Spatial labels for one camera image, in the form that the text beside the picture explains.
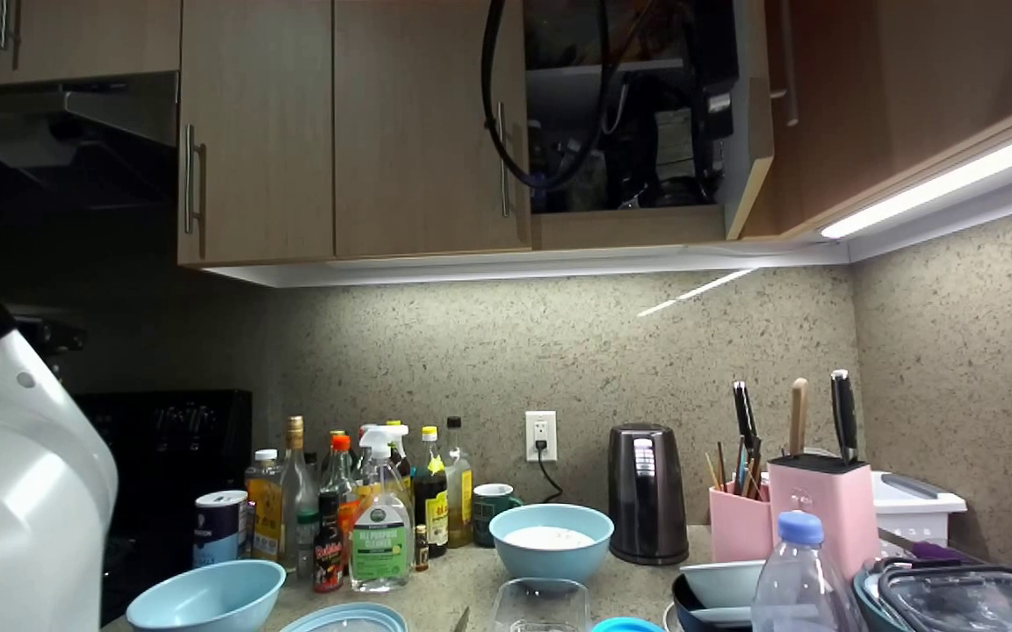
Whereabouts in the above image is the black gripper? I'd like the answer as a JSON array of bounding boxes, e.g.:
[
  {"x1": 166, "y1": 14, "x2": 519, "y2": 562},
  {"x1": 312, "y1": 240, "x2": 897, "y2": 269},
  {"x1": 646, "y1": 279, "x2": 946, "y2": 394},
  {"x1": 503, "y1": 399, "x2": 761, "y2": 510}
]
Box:
[{"x1": 679, "y1": 46, "x2": 729, "y2": 208}]

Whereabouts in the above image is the wooden cabinet door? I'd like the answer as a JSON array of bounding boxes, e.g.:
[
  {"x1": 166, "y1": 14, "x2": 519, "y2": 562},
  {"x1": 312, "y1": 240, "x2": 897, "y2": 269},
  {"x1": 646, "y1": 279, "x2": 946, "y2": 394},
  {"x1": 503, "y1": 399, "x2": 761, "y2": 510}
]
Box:
[
  {"x1": 174, "y1": 0, "x2": 338, "y2": 269},
  {"x1": 330, "y1": 0, "x2": 535, "y2": 263},
  {"x1": 719, "y1": 0, "x2": 781, "y2": 242},
  {"x1": 0, "y1": 0, "x2": 181, "y2": 88}
]

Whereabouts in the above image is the long under-cabinet light strip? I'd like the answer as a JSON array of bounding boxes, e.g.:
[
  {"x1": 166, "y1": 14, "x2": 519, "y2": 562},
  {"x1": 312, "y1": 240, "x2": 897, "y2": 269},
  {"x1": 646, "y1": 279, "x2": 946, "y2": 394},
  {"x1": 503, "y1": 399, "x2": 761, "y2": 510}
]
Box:
[{"x1": 199, "y1": 240, "x2": 849, "y2": 290}]

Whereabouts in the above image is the bright under-cabinet light strip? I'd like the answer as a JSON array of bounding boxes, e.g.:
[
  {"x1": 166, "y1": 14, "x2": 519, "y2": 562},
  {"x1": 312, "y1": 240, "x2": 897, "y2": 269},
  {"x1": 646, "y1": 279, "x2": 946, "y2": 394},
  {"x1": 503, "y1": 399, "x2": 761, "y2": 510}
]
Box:
[{"x1": 820, "y1": 115, "x2": 1012, "y2": 247}]

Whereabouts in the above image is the wooden chopsticks bundle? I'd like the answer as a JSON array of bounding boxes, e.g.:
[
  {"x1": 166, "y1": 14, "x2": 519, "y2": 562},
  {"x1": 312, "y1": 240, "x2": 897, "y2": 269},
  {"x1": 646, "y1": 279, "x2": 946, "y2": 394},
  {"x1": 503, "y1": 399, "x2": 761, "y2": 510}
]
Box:
[{"x1": 705, "y1": 440, "x2": 735, "y2": 494}]

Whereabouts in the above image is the black cylindrical speaker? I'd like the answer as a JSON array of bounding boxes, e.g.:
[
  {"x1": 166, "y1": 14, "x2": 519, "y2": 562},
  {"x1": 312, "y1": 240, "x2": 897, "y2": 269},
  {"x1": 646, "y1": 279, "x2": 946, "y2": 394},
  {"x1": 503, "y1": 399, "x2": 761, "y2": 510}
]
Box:
[{"x1": 604, "y1": 421, "x2": 691, "y2": 570}]

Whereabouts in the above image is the pink utensil holder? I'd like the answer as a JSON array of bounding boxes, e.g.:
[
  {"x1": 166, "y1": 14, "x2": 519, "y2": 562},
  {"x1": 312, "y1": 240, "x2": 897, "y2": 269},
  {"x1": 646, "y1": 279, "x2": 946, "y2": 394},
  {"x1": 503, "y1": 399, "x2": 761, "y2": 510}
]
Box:
[{"x1": 705, "y1": 483, "x2": 775, "y2": 565}]

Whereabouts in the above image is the pink knife block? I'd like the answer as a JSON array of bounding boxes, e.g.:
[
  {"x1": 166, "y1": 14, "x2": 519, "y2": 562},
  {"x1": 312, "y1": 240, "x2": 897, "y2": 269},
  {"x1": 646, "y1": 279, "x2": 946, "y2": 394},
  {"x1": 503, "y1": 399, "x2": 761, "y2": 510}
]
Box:
[{"x1": 767, "y1": 453, "x2": 881, "y2": 587}]

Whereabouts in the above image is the white plastic container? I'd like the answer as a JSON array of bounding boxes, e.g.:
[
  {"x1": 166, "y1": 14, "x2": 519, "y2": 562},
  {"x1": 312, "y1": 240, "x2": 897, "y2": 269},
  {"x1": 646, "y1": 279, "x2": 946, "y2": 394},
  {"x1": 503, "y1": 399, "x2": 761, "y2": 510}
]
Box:
[{"x1": 870, "y1": 467, "x2": 970, "y2": 549}]

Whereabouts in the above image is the bottle with black cap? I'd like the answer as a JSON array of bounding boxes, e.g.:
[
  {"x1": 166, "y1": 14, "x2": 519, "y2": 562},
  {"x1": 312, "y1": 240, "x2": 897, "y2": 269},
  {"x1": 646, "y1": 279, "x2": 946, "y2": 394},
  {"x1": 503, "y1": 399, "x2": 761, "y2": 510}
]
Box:
[{"x1": 442, "y1": 415, "x2": 479, "y2": 550}]

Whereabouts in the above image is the green mug white inside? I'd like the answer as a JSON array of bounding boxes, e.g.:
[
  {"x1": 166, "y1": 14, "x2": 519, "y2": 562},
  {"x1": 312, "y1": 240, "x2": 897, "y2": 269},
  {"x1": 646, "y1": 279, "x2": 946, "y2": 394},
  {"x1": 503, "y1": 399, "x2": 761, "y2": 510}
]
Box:
[{"x1": 471, "y1": 480, "x2": 522, "y2": 550}]

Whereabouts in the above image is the light blue bowl white inside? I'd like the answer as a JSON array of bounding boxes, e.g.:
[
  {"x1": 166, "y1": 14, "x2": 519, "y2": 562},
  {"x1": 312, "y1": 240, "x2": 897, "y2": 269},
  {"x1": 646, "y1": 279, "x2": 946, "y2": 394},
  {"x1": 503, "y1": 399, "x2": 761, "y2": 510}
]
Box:
[{"x1": 486, "y1": 501, "x2": 619, "y2": 587}]

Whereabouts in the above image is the pale blue bowl with tab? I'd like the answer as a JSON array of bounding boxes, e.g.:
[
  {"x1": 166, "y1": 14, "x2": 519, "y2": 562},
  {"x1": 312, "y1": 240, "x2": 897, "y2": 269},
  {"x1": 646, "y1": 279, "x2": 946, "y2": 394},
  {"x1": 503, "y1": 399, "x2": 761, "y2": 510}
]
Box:
[{"x1": 673, "y1": 558, "x2": 768, "y2": 613}]

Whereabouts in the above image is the dark bottle yellow label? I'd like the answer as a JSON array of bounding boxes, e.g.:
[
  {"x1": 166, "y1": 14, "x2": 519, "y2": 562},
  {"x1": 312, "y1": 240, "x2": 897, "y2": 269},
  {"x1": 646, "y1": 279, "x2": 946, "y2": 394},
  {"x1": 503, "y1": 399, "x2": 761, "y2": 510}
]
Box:
[{"x1": 410, "y1": 421, "x2": 454, "y2": 562}]

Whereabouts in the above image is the white spray bottle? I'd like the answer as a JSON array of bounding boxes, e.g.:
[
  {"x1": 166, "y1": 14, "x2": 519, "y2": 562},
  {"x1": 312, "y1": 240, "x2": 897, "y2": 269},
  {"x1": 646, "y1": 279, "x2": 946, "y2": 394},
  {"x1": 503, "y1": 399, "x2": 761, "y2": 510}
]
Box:
[{"x1": 353, "y1": 419, "x2": 414, "y2": 497}]

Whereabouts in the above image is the clear water bottle blue cap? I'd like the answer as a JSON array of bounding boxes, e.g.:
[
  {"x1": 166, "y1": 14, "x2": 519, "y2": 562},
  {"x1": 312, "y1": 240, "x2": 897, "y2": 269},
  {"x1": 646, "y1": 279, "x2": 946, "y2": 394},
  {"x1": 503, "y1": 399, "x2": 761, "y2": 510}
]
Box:
[{"x1": 749, "y1": 506, "x2": 856, "y2": 632}]

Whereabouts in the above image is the steel pot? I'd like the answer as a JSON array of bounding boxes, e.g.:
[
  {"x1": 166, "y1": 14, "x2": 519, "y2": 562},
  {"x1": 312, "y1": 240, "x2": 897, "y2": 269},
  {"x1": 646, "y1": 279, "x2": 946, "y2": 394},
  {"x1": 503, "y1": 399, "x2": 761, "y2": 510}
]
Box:
[{"x1": 667, "y1": 565, "x2": 768, "y2": 632}]

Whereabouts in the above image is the bottle with orange cap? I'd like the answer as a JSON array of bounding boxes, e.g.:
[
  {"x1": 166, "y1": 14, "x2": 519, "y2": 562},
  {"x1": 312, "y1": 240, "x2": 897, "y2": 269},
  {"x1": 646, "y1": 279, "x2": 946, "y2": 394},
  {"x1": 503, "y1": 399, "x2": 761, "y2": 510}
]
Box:
[{"x1": 321, "y1": 427, "x2": 357, "y2": 506}]

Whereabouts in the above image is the blue silicone lid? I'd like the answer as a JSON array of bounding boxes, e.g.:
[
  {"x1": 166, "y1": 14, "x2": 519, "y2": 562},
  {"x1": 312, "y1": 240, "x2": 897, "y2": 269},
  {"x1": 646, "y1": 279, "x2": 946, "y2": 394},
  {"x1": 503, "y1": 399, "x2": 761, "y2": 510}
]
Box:
[{"x1": 588, "y1": 613, "x2": 663, "y2": 632}]

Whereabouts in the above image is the clear rectangular glass container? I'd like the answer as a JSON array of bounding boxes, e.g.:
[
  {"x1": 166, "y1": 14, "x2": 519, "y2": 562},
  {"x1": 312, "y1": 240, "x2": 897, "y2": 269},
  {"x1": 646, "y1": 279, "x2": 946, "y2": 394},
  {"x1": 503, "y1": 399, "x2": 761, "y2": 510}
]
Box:
[{"x1": 486, "y1": 572, "x2": 598, "y2": 632}]

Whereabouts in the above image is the tiny brown bottle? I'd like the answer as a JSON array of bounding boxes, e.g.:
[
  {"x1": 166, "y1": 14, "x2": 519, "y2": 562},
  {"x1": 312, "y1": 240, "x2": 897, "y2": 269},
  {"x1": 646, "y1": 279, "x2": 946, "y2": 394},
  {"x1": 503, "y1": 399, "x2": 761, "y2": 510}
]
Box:
[{"x1": 410, "y1": 522, "x2": 434, "y2": 576}]

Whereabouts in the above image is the tall clear glass bottle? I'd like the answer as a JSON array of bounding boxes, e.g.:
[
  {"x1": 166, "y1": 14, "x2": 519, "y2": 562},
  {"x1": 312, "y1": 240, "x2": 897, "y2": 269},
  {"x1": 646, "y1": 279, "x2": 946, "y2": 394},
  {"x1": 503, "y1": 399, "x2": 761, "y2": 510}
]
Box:
[{"x1": 280, "y1": 410, "x2": 322, "y2": 578}]

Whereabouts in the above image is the square glass food container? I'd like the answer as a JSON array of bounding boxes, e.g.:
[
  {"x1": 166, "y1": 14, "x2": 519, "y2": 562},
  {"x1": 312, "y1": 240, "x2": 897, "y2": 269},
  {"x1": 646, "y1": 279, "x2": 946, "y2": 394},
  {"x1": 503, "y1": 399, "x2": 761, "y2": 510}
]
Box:
[{"x1": 876, "y1": 562, "x2": 1012, "y2": 632}]

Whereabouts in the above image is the small brown sauce bottle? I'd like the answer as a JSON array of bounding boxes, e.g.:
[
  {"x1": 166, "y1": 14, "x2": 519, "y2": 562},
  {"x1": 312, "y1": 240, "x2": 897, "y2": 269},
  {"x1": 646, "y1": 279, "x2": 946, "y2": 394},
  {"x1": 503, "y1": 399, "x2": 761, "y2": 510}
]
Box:
[{"x1": 310, "y1": 488, "x2": 350, "y2": 596}]

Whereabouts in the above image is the yellow oil bottle white cap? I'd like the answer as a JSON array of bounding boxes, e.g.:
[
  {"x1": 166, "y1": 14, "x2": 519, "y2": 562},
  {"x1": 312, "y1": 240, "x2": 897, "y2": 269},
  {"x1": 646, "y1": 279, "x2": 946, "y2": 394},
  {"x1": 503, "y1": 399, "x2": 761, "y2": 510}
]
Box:
[{"x1": 241, "y1": 447, "x2": 293, "y2": 565}]

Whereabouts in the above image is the round blue-rimmed clear lid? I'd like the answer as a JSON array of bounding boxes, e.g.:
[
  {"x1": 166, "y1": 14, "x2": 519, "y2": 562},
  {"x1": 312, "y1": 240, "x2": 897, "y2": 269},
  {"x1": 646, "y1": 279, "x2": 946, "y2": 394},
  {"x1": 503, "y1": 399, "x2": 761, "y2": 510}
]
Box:
[{"x1": 277, "y1": 599, "x2": 410, "y2": 632}]

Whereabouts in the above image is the blue white salt canister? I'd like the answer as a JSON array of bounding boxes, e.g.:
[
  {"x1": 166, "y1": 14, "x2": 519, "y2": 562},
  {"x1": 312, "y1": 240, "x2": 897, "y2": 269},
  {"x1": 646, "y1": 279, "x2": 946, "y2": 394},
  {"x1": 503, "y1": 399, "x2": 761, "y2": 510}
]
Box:
[{"x1": 189, "y1": 488, "x2": 252, "y2": 570}]

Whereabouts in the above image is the black glass cooktop stove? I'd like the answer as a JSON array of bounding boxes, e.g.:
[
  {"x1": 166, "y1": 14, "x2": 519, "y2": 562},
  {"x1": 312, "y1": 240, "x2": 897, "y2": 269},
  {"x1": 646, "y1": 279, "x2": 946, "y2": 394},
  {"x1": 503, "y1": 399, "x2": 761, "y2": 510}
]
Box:
[{"x1": 65, "y1": 385, "x2": 255, "y2": 625}]

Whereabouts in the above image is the dark range hood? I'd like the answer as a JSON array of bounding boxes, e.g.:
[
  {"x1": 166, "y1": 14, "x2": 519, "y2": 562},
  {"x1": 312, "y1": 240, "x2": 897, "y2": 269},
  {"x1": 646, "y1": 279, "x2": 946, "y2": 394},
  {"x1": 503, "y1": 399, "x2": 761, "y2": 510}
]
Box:
[{"x1": 0, "y1": 77, "x2": 181, "y2": 218}]

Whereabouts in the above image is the light blue empty bowl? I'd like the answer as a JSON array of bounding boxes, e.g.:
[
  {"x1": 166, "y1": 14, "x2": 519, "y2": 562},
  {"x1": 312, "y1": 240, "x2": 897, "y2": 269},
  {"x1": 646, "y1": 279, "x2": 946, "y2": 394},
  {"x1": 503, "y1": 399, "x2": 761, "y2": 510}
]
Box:
[{"x1": 123, "y1": 556, "x2": 293, "y2": 632}]

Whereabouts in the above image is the metal bar door handle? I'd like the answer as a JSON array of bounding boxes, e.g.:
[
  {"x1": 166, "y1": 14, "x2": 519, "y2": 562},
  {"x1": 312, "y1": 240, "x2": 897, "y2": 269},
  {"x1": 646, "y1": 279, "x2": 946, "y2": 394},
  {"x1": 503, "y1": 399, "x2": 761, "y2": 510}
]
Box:
[
  {"x1": 181, "y1": 122, "x2": 209, "y2": 240},
  {"x1": 772, "y1": 0, "x2": 800, "y2": 130}
]

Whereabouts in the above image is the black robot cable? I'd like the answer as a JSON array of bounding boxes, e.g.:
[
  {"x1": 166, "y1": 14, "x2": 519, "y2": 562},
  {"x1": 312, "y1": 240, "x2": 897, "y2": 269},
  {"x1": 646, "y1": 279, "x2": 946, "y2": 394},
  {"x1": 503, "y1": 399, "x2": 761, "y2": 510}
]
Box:
[{"x1": 479, "y1": 0, "x2": 629, "y2": 198}]

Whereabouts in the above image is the wooden side wall cabinet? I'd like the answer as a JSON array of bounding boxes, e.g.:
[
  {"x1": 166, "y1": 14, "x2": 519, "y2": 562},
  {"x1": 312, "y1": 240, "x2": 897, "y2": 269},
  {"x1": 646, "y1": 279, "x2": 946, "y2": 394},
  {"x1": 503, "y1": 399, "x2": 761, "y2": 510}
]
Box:
[{"x1": 761, "y1": 0, "x2": 1012, "y2": 242}]

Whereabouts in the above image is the black handled knife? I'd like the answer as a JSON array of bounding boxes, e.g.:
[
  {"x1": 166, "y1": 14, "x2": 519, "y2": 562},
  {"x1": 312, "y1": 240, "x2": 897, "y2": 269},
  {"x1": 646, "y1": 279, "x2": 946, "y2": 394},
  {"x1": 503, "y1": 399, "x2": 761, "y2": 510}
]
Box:
[
  {"x1": 826, "y1": 366, "x2": 859, "y2": 467},
  {"x1": 726, "y1": 380, "x2": 767, "y2": 494}
]

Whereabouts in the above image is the wooden handled knife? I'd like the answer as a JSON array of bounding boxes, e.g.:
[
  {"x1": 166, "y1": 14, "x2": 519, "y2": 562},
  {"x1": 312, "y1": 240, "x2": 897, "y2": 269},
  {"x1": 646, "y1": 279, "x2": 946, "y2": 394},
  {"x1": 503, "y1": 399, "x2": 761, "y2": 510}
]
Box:
[{"x1": 787, "y1": 377, "x2": 810, "y2": 461}]

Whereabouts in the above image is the white wall outlet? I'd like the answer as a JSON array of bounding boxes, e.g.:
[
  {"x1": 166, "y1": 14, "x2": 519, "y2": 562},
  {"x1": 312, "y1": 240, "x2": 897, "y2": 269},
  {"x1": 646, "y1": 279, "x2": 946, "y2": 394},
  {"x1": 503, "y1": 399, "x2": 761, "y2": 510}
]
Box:
[{"x1": 522, "y1": 406, "x2": 561, "y2": 463}]

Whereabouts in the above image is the black power cord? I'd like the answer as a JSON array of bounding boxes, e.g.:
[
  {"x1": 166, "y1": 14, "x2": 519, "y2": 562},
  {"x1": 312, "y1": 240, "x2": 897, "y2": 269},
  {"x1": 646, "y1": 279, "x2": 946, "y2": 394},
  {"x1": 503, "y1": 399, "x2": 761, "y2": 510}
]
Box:
[{"x1": 532, "y1": 434, "x2": 570, "y2": 501}]

